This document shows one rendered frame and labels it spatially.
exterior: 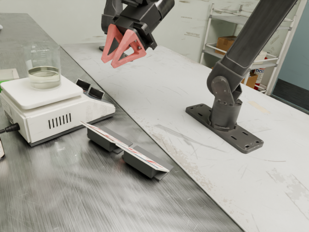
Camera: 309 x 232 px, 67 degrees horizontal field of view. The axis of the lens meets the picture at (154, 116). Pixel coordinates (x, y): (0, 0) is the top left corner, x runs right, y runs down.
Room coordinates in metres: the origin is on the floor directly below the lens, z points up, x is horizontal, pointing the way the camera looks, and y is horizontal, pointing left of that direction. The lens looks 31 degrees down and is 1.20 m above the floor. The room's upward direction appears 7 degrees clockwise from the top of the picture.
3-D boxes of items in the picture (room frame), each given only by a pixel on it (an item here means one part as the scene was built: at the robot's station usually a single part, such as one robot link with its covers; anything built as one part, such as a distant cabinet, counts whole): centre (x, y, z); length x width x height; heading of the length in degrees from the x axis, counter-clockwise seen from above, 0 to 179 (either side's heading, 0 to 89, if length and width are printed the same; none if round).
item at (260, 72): (3.05, -1.30, 0.27); 0.16 x 0.14 x 0.53; 127
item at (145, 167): (0.32, 0.01, 0.92); 0.09 x 0.06 x 0.04; 56
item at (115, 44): (0.97, 0.20, 0.94); 0.20 x 0.07 x 0.08; 37
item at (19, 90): (0.42, 0.23, 0.98); 0.12 x 0.12 x 0.01; 50
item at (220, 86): (0.49, -0.15, 1.00); 0.09 x 0.06 x 0.06; 152
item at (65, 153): (0.32, 0.15, 0.91); 0.06 x 0.06 x 0.02
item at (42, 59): (0.43, 0.22, 1.03); 0.07 x 0.06 x 0.08; 129
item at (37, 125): (0.44, 0.21, 0.94); 0.22 x 0.13 x 0.08; 140
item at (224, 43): (2.53, -0.82, 0.56); 0.65 x 0.48 x 0.93; 37
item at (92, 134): (0.38, 0.09, 0.92); 0.09 x 0.06 x 0.04; 56
